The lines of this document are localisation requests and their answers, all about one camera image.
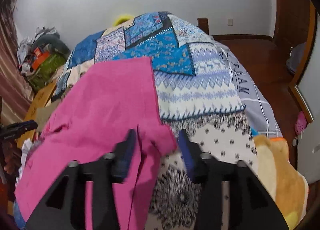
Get pink pants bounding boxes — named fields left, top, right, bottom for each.
left=15, top=57, right=176, bottom=229

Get crumpled white paper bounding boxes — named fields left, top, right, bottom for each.
left=15, top=138, right=34, bottom=186

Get striped pink curtain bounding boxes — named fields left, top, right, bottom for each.
left=1, top=0, right=34, bottom=124

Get wooden bedside board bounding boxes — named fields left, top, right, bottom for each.
left=17, top=79, right=56, bottom=149

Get yellow orange plush blanket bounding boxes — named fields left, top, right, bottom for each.
left=253, top=135, right=309, bottom=229

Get orange box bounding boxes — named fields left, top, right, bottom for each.
left=31, top=47, right=51, bottom=70

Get green patterned storage bag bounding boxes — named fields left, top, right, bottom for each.
left=27, top=53, right=66, bottom=92

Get grey lettered bed sheet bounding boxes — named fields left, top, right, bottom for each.
left=214, top=41, right=282, bottom=138

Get pink croc shoe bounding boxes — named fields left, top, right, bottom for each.
left=295, top=111, right=308, bottom=135

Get grey plush toy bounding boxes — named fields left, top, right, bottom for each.
left=30, top=33, right=71, bottom=55

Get blue patchwork quilt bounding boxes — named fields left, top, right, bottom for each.
left=53, top=12, right=258, bottom=229

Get yellow fuzzy pillow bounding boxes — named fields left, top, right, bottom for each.
left=113, top=14, right=135, bottom=27

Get white wall socket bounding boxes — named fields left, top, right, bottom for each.
left=227, top=19, right=233, bottom=26

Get wooden bed post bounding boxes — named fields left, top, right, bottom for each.
left=197, top=18, right=209, bottom=35

